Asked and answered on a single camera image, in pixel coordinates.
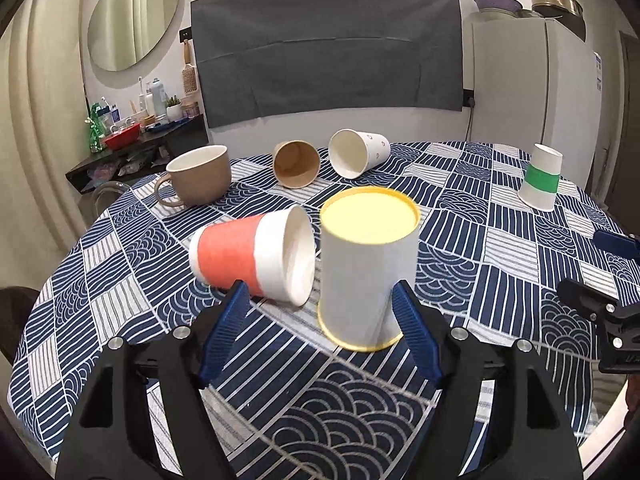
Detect green glass bottle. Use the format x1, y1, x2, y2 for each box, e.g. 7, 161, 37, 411
88, 103, 104, 154

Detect red bowl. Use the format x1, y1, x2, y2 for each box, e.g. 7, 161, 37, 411
103, 124, 141, 152

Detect white cup with green band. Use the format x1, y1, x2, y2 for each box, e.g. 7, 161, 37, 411
518, 143, 563, 211

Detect white bottle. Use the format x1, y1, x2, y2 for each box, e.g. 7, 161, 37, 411
149, 77, 166, 117

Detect steel pot on fridge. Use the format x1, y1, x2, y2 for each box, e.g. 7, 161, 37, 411
530, 0, 584, 18

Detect dark grey cloth cover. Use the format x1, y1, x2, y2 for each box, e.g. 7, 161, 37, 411
191, 0, 463, 127

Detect white cup with yellow rim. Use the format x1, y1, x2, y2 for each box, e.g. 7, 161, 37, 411
317, 186, 421, 352

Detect wooden hair brush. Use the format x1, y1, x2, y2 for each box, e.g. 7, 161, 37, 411
182, 40, 198, 96

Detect dark wall shelf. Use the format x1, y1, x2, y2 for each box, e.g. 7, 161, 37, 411
65, 115, 208, 194

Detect brown kraft paper cup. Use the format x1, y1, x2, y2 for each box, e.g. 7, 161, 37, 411
272, 140, 321, 188

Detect white patterned paper cup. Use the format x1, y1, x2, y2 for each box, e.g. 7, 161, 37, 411
328, 129, 390, 180

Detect white cup with orange band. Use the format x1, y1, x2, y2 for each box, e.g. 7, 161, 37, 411
189, 206, 316, 307

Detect person's right hand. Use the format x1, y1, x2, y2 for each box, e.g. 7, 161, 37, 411
624, 375, 640, 429

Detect small potted plant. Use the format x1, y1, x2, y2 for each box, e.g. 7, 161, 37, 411
166, 96, 183, 122

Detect oval wall mirror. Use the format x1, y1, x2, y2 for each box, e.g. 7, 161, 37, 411
88, 0, 179, 72

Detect purple bowl on fridge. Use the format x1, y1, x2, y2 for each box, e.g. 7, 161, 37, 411
473, 0, 523, 14

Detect chair back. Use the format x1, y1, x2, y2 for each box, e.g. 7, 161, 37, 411
91, 181, 130, 217

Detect beige ceramic mug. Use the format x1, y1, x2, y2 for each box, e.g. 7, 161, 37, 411
154, 144, 231, 207

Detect blue white patterned tablecloth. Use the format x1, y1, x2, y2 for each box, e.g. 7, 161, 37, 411
6, 140, 637, 480

